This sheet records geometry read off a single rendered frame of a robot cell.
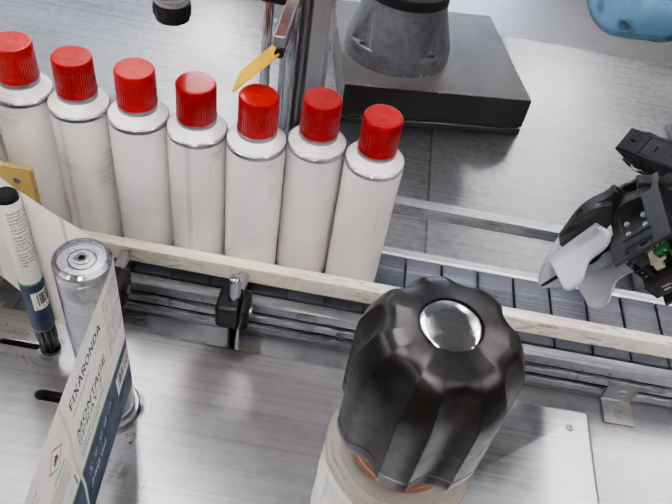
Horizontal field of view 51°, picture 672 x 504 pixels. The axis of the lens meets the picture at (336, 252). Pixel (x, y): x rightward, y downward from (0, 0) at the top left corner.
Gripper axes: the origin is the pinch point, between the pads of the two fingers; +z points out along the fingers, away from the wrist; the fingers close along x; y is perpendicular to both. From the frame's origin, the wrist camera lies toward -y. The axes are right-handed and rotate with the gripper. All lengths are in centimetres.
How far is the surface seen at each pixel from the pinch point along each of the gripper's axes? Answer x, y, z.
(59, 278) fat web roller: -39.2, 21.2, 7.7
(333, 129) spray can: -26.3, 1.0, 0.3
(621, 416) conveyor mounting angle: 13.7, 8.2, 3.7
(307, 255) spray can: -19.7, 2.4, 12.9
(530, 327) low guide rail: 0.3, 4.9, 3.3
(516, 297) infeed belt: 1.3, -0.9, 5.5
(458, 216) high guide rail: -9.7, -2.7, 2.7
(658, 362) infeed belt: 13.5, 4.3, -1.5
